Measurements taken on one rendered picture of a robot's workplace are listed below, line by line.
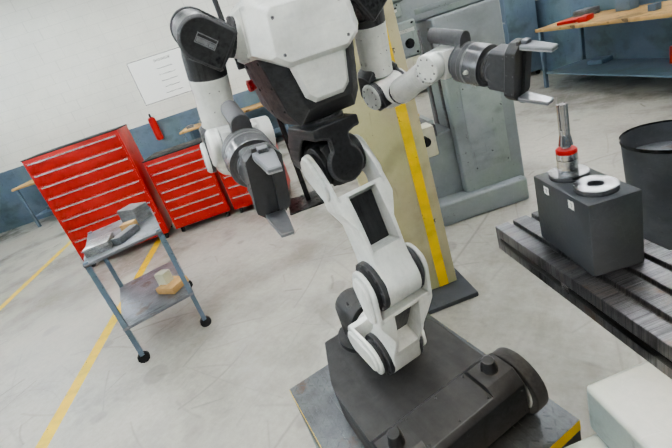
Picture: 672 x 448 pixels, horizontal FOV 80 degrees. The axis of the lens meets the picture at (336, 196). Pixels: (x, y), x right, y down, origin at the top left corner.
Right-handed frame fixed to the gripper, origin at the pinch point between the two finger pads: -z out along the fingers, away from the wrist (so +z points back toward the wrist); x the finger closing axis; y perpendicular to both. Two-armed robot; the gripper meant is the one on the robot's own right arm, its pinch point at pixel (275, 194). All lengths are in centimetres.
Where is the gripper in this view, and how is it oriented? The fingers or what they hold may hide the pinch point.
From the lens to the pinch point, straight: 58.7
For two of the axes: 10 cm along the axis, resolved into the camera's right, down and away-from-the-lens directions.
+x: -0.9, -8.4, -5.3
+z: -4.2, -4.5, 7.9
